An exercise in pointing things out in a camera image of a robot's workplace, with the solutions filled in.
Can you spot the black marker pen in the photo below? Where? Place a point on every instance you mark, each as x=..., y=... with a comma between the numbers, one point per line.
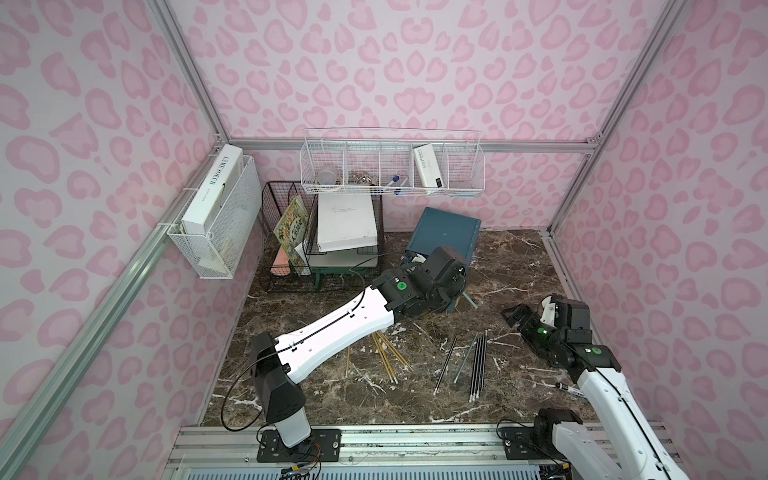
x=574, y=391

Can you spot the green pencil bundle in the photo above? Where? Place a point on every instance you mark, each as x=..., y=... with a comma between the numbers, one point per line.
x=474, y=361

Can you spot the white paper stack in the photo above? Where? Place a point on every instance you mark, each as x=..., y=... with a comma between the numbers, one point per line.
x=345, y=221

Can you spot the white wire wall basket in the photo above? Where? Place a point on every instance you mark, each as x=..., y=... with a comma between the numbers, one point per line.
x=364, y=160

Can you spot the white book box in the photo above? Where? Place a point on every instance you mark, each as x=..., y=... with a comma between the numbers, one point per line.
x=214, y=190

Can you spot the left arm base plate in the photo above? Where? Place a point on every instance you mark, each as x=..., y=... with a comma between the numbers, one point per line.
x=323, y=444

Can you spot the green stool frame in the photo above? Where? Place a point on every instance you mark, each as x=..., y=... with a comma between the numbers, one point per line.
x=338, y=279

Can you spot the white small box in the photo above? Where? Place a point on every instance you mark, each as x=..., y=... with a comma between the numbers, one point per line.
x=426, y=163

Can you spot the colorful picture book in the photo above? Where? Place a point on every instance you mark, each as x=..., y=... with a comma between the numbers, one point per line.
x=290, y=230

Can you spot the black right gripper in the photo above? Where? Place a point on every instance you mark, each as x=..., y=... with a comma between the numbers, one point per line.
x=519, y=315

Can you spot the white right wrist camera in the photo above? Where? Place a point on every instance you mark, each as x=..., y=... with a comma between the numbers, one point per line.
x=549, y=309

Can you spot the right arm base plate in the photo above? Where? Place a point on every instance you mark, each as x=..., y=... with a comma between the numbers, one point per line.
x=518, y=444

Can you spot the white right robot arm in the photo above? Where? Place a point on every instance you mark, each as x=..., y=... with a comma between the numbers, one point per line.
x=561, y=432

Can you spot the white wire side basket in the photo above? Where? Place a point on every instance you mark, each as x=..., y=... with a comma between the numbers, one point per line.
x=216, y=255

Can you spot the teal drawer cabinet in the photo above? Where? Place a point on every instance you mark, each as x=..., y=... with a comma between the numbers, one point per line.
x=437, y=228

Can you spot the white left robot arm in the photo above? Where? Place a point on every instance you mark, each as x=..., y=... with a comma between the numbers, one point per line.
x=277, y=365

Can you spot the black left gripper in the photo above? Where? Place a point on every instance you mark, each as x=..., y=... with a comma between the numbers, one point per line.
x=455, y=279

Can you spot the yellow pencil bundle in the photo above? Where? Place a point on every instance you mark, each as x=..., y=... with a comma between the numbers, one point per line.
x=391, y=359

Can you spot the black wire file rack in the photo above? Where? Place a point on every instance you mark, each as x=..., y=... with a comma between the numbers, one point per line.
x=275, y=273

